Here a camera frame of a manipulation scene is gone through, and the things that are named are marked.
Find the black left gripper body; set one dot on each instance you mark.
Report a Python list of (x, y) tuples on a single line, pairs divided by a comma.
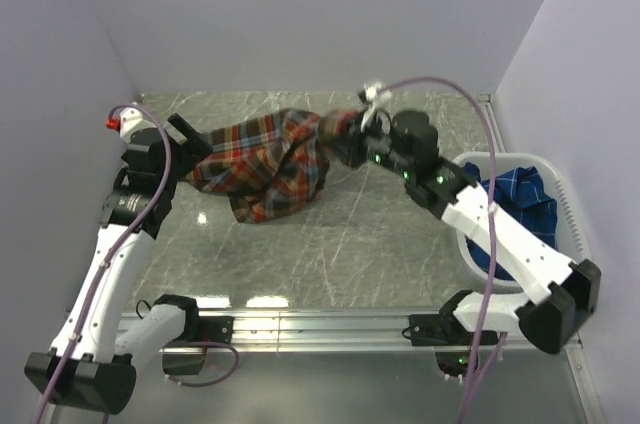
[(182, 156)]

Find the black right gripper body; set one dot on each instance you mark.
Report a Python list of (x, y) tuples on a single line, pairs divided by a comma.
[(377, 145)]

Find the red plaid long sleeve shirt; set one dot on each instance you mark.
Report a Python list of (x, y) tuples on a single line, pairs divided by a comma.
[(273, 165)]

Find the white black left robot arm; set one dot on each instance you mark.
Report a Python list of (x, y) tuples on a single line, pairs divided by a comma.
[(89, 365)]

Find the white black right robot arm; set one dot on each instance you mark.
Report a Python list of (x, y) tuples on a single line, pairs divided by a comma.
[(558, 294)]

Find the white plastic laundry basket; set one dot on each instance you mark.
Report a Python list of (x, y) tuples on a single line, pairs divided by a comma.
[(570, 237)]

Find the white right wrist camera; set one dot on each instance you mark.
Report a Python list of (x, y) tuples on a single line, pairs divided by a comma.
[(373, 96)]

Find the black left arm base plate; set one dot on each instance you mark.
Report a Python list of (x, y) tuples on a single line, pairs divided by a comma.
[(217, 329)]

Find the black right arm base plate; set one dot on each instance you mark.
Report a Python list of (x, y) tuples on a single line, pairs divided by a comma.
[(435, 330)]

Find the aluminium mounting rail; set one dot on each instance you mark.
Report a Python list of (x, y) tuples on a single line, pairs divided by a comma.
[(317, 330)]

